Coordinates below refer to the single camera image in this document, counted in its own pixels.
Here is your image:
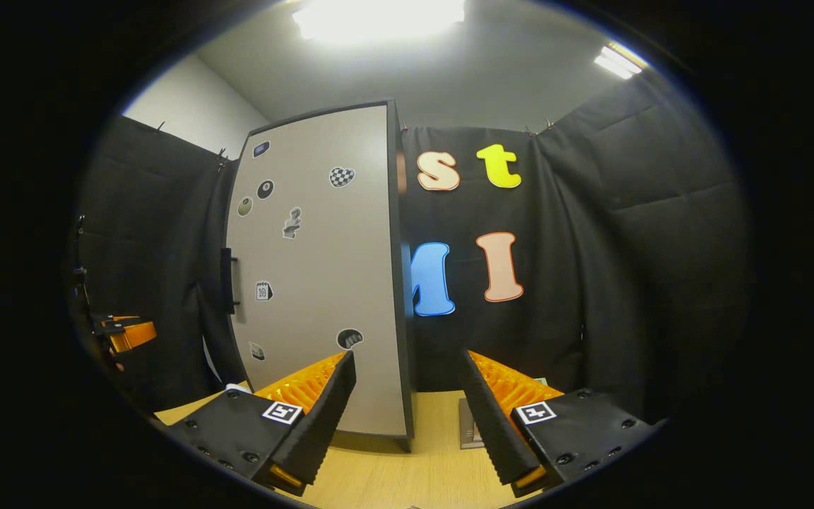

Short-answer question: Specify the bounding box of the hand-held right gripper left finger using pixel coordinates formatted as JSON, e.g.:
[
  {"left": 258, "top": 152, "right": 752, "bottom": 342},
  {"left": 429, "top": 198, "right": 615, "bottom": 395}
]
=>
[{"left": 165, "top": 350, "right": 357, "bottom": 496}]

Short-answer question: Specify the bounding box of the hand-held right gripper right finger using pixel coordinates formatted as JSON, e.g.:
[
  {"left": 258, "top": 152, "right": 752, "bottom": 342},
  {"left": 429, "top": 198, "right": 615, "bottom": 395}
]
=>
[{"left": 458, "top": 348, "right": 666, "bottom": 497}]

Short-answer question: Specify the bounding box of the black cabinet door handle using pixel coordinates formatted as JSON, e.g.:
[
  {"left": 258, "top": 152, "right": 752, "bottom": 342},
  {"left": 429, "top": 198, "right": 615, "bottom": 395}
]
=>
[{"left": 220, "top": 247, "right": 240, "bottom": 315}]

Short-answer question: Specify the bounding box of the grey cabinet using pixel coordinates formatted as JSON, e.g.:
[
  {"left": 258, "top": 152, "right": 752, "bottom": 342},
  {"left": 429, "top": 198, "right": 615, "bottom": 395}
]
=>
[{"left": 223, "top": 99, "right": 418, "bottom": 453}]

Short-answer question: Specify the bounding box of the black backdrop cloth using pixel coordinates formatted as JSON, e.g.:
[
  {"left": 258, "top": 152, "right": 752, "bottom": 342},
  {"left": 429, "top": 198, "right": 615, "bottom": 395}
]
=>
[{"left": 68, "top": 71, "right": 754, "bottom": 425}]

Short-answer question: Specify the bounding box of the small ceiling light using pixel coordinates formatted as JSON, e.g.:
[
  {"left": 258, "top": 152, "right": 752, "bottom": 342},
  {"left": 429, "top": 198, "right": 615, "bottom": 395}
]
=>
[{"left": 594, "top": 42, "right": 646, "bottom": 80}]

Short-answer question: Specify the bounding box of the large ceiling light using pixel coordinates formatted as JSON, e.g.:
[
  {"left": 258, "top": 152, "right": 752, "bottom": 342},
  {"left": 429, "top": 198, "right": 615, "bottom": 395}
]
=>
[{"left": 293, "top": 0, "right": 466, "bottom": 45}]

